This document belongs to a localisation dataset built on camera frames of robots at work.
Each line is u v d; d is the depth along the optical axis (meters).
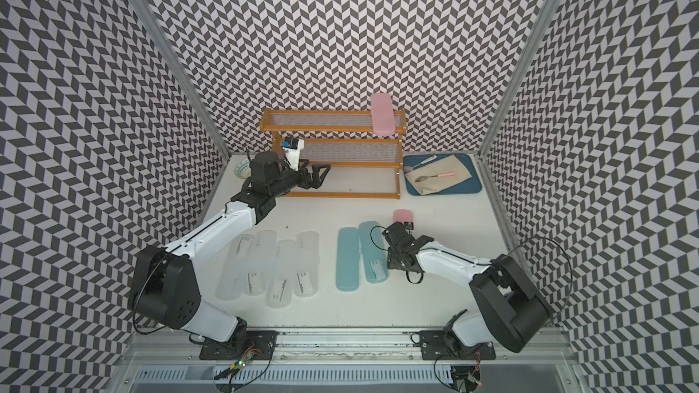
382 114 0.92
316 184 0.75
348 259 0.89
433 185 1.07
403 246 0.69
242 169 1.09
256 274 0.84
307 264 0.88
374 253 0.92
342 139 1.17
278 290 0.81
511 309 0.42
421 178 1.07
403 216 0.99
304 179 0.74
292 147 0.71
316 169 0.73
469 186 1.05
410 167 1.13
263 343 0.74
